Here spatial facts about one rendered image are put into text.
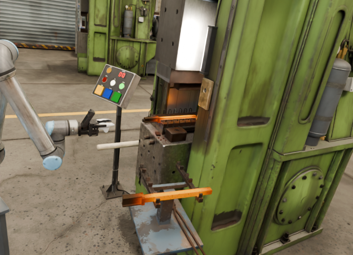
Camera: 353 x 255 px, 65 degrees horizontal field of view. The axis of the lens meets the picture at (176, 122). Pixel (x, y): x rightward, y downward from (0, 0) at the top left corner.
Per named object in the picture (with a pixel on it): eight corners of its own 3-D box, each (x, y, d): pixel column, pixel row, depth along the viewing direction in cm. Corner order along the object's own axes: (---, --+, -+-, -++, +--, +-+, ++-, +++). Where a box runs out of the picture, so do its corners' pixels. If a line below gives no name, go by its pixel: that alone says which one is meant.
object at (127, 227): (126, 267, 191) (126, 266, 191) (103, 213, 237) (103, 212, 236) (175, 251, 211) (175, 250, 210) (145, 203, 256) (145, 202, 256)
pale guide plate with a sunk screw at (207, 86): (205, 110, 159) (211, 81, 153) (197, 104, 166) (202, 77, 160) (208, 110, 160) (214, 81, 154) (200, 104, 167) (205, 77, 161)
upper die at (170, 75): (169, 83, 171) (171, 68, 167) (155, 74, 186) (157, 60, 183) (222, 83, 191) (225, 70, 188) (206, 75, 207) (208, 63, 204)
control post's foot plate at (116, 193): (105, 200, 252) (105, 192, 248) (99, 186, 269) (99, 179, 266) (127, 195, 263) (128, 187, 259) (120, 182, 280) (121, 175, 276)
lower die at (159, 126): (162, 134, 184) (163, 123, 181) (149, 122, 200) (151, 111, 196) (212, 129, 205) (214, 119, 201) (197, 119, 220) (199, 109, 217)
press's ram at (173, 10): (182, 73, 156) (194, -3, 142) (154, 59, 187) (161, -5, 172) (237, 75, 177) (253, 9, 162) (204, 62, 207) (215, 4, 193)
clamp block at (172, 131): (170, 142, 174) (172, 133, 172) (164, 136, 181) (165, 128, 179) (186, 141, 180) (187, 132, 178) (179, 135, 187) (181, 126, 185)
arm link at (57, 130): (44, 134, 158) (43, 118, 155) (67, 132, 165) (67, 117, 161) (46, 141, 151) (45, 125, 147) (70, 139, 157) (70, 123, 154)
